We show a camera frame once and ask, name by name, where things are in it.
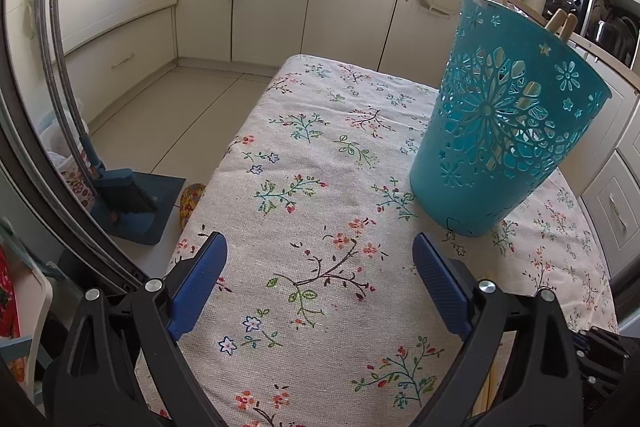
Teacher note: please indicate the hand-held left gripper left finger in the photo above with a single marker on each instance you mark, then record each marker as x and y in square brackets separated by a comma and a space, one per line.
[197, 287]

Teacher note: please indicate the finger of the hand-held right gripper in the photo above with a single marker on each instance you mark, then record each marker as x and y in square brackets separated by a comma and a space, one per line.
[605, 367]

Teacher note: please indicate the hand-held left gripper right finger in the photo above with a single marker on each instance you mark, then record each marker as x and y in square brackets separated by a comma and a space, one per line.
[442, 287]

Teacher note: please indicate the teal perforated plastic basket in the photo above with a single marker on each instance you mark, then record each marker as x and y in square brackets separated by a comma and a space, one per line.
[500, 117]

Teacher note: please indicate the floral slipper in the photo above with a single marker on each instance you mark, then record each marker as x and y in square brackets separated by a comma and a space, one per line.
[191, 204]

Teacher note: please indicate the dark blue dustpan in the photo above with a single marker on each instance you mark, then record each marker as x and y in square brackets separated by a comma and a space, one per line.
[145, 222]

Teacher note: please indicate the floral tablecloth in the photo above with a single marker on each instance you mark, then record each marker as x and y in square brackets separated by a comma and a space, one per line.
[325, 207]

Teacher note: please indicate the white folding shelf rack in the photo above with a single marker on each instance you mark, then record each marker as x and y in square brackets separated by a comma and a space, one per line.
[35, 307]

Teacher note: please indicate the white plastic bin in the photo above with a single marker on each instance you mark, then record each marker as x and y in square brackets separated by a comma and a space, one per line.
[62, 134]

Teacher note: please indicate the black pot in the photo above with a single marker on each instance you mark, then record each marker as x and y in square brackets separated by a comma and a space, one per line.
[615, 34]

